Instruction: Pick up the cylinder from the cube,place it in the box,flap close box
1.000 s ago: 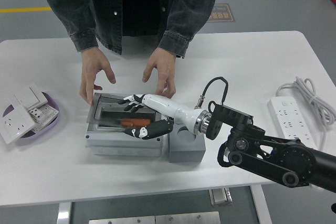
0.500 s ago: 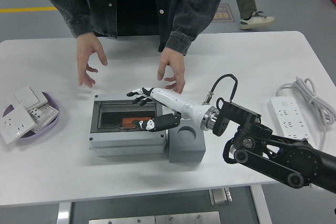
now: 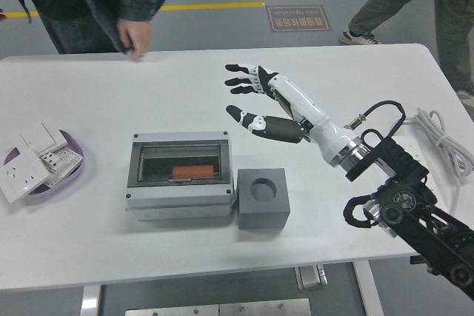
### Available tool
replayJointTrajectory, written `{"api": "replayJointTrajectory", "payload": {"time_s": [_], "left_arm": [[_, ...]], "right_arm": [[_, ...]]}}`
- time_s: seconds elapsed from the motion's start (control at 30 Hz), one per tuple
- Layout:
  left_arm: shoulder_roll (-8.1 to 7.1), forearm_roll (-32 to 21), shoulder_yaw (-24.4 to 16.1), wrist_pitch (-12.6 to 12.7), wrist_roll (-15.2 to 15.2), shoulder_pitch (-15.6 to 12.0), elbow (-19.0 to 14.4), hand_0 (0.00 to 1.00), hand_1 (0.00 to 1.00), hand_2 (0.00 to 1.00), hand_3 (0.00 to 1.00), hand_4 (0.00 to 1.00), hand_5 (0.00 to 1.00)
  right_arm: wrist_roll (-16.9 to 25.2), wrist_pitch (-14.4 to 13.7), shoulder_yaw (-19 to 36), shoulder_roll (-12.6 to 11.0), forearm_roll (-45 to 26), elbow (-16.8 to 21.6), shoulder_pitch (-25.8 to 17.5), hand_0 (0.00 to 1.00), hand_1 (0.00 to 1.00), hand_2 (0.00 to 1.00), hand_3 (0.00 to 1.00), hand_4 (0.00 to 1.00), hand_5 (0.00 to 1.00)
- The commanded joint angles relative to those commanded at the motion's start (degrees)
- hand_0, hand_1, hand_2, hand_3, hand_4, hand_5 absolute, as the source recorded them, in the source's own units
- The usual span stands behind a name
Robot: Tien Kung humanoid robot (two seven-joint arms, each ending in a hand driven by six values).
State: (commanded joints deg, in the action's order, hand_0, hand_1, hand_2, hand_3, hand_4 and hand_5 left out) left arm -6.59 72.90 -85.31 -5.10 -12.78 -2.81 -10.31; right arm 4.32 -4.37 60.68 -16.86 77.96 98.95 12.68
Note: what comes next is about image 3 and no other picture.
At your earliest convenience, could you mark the person's left hand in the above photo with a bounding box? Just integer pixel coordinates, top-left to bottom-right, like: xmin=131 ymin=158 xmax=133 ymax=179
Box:
xmin=117 ymin=18 xmax=153 ymax=61

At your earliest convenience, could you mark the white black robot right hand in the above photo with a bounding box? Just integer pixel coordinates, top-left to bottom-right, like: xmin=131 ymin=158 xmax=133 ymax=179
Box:
xmin=224 ymin=63 xmax=358 ymax=167

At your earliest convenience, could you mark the smoky transparent box lid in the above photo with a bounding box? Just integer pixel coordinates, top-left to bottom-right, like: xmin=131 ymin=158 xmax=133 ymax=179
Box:
xmin=126 ymin=141 xmax=233 ymax=188

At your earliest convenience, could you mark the orange cylinder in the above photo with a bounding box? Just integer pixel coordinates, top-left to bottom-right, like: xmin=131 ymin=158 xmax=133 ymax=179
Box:
xmin=172 ymin=164 xmax=215 ymax=177

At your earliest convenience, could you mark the grey plastic junction box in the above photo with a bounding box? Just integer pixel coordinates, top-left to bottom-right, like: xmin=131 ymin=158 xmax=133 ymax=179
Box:
xmin=124 ymin=130 xmax=235 ymax=221

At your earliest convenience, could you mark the grey cube with round hole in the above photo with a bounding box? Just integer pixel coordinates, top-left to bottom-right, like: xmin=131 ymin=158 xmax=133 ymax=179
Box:
xmin=236 ymin=167 xmax=290 ymax=231

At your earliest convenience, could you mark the brown floor sign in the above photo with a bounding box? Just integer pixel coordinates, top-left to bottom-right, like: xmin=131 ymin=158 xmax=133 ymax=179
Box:
xmin=266 ymin=4 xmax=332 ymax=33

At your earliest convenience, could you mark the white power strip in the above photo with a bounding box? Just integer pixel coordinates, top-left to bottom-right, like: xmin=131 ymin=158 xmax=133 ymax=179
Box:
xmin=395 ymin=134 xmax=427 ymax=164

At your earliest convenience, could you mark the purple oval tray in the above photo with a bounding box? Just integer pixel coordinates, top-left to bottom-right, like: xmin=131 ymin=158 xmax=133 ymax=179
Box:
xmin=3 ymin=129 xmax=85 ymax=206

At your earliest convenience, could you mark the white table leg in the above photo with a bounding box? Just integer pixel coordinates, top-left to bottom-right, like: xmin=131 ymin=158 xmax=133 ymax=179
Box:
xmin=351 ymin=260 xmax=386 ymax=316
xmin=79 ymin=286 xmax=103 ymax=316

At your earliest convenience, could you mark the white wall switch plate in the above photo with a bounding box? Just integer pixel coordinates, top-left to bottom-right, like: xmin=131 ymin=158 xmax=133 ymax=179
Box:
xmin=10 ymin=122 xmax=70 ymax=154

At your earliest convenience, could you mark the white power strip cable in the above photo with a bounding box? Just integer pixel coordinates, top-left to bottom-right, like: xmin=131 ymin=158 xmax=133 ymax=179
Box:
xmin=401 ymin=107 xmax=474 ymax=221

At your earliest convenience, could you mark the metal table bracket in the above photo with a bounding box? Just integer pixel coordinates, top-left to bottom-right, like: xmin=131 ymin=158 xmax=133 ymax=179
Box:
xmin=294 ymin=264 xmax=329 ymax=291

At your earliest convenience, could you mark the white wall socket plate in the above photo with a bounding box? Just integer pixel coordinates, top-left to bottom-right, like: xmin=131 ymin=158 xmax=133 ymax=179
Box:
xmin=0 ymin=145 xmax=48 ymax=204

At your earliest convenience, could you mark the grey metal base plate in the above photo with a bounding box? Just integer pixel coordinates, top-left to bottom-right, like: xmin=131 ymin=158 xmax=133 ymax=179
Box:
xmin=124 ymin=297 xmax=312 ymax=316

